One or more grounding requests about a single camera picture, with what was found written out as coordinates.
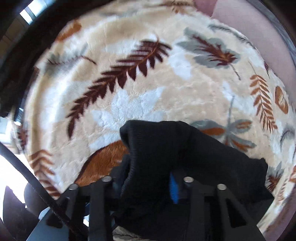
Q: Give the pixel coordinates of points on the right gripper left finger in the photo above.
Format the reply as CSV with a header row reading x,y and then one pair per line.
x,y
90,210

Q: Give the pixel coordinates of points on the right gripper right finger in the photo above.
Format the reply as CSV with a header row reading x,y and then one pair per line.
x,y
213,212

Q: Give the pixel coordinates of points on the black pants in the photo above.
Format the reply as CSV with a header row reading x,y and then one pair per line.
x,y
155,150

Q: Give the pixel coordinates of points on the leaf pattern fleece blanket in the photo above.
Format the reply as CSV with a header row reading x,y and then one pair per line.
x,y
156,61

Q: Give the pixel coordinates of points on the pink sofa backrest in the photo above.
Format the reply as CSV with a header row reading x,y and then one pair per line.
x,y
245,18

